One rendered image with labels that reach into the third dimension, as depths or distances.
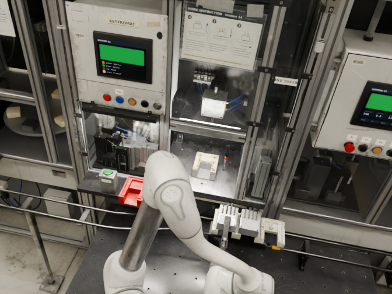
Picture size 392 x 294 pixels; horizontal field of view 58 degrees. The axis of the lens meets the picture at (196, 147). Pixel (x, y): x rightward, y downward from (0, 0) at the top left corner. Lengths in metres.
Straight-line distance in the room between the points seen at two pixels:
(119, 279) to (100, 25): 1.04
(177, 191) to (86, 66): 0.82
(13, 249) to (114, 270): 1.51
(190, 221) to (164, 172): 0.19
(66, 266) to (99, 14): 1.84
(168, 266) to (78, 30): 1.20
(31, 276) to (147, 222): 1.59
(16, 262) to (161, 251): 1.28
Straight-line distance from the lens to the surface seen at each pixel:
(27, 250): 2.96
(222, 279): 1.58
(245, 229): 1.79
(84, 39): 1.62
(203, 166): 2.06
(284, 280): 1.98
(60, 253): 2.88
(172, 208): 1.08
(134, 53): 1.53
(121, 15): 1.52
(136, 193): 1.91
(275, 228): 1.91
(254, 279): 1.50
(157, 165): 1.22
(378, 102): 1.57
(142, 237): 1.41
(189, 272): 1.90
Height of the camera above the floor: 2.30
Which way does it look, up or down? 39 degrees down
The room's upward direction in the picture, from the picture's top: 6 degrees clockwise
